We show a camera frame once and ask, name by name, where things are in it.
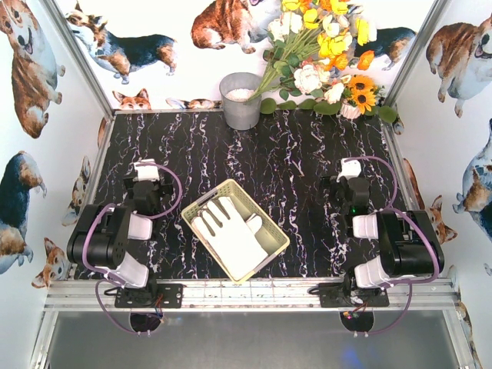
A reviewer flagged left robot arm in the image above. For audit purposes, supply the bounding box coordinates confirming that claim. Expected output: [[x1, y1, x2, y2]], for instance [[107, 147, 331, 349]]
[[67, 159, 183, 289]]

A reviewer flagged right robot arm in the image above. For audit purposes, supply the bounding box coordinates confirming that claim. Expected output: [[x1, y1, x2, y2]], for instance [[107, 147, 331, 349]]
[[320, 156, 444, 293]]

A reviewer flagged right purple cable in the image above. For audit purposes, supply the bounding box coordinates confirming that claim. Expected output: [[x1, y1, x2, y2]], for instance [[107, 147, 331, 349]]
[[345, 156, 441, 336]]

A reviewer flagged pale green storage basket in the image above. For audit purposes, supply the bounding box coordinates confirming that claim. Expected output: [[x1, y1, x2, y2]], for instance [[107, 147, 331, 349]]
[[181, 179, 290, 284]]

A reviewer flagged white glove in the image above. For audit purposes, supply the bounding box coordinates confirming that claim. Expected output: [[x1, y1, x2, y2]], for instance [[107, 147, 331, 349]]
[[191, 197, 268, 281]]

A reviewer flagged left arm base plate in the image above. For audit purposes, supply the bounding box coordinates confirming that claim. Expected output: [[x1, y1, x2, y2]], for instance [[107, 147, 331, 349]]
[[115, 284, 184, 308]]

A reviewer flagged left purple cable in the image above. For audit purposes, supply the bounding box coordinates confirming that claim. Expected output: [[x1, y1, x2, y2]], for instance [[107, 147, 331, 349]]
[[82, 163, 184, 336]]

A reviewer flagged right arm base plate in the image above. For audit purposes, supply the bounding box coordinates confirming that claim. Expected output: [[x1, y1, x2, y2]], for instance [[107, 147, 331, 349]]
[[318, 284, 390, 308]]

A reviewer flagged grey bucket with gravel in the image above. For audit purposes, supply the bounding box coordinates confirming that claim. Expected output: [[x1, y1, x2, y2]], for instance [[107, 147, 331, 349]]
[[219, 72, 261, 131]]

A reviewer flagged artificial flower bouquet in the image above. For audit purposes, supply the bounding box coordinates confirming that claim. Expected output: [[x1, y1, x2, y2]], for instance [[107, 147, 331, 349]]
[[250, 1, 378, 104]]

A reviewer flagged sunflower pot white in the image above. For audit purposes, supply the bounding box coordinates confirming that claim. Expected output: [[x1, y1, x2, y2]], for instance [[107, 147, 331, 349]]
[[339, 75, 384, 120]]

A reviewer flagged purple cable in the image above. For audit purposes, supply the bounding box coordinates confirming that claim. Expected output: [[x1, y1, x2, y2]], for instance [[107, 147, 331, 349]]
[[345, 156, 441, 336], [82, 163, 184, 336]]

